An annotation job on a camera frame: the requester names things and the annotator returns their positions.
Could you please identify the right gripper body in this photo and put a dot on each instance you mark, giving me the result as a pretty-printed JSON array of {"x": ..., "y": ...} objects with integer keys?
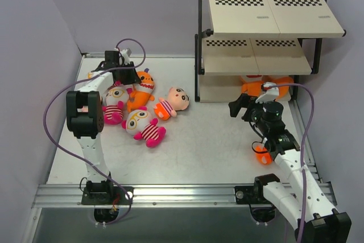
[{"x": 245, "y": 108}]

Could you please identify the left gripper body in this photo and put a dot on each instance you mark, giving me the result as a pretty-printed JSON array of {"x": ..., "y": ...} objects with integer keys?
[{"x": 125, "y": 73}]

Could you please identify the orange shark plush back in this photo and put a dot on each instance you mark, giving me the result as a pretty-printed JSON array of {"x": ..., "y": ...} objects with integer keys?
[{"x": 142, "y": 92}]

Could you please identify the orange shark plush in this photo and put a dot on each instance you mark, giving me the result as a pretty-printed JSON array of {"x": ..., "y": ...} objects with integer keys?
[
  {"x": 251, "y": 84},
  {"x": 142, "y": 92},
  {"x": 278, "y": 80}
]

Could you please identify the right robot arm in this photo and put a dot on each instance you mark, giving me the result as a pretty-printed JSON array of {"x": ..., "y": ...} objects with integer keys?
[{"x": 310, "y": 213}]

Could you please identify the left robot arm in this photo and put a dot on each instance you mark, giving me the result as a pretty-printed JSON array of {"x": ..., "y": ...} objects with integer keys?
[{"x": 85, "y": 119}]

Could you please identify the cream black three-tier shelf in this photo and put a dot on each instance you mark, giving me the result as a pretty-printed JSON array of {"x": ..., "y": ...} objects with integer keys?
[{"x": 258, "y": 37}]

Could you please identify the white pink glasses plush middle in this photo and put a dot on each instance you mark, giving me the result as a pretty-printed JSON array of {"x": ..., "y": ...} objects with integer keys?
[{"x": 114, "y": 102}]

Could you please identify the white pink glasses plush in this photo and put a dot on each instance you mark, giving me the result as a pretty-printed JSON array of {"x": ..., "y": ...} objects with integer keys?
[
  {"x": 142, "y": 125},
  {"x": 114, "y": 102}
]

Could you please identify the white pink striped plush back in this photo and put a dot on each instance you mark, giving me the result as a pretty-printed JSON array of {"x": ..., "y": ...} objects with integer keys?
[{"x": 90, "y": 75}]

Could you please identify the white pink glasses plush front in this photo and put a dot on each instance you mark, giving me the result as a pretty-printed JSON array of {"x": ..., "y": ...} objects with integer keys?
[{"x": 142, "y": 125}]

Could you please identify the peach boy plush right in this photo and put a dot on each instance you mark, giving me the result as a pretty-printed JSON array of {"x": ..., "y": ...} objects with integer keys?
[{"x": 261, "y": 153}]

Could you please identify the peach boy plush centre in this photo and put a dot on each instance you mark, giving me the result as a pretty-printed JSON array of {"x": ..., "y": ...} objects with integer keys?
[{"x": 177, "y": 100}]

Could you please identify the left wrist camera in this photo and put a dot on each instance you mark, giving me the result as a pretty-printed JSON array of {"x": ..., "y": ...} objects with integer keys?
[{"x": 124, "y": 56}]

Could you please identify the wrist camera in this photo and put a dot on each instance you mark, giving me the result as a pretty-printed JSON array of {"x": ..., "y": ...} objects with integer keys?
[
  {"x": 124, "y": 56},
  {"x": 270, "y": 93}
]

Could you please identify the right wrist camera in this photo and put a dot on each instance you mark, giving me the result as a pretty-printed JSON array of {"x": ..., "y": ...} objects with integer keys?
[{"x": 270, "y": 93}]

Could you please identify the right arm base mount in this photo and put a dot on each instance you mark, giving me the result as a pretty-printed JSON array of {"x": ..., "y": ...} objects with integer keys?
[{"x": 244, "y": 195}]

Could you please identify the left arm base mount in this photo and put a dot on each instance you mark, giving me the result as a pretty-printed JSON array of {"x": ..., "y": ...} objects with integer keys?
[{"x": 106, "y": 193}]

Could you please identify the aluminium front rail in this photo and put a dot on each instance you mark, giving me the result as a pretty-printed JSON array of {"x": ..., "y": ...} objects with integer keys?
[{"x": 163, "y": 195}]

